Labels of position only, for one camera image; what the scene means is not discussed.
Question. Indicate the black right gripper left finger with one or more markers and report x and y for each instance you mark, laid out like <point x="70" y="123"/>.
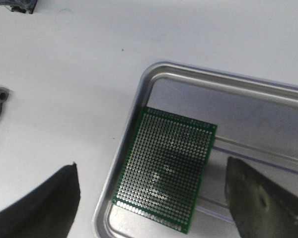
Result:
<point x="46" y="212"/>

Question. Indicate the green perforated circuit board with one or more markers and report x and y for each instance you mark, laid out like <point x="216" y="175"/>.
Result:
<point x="164" y="167"/>

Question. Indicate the silver metal tray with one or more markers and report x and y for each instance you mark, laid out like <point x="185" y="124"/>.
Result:
<point x="257" y="122"/>

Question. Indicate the red emergency stop button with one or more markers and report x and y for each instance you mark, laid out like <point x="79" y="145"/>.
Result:
<point x="21" y="6"/>

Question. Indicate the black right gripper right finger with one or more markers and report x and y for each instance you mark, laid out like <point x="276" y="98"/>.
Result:
<point x="259" y="207"/>

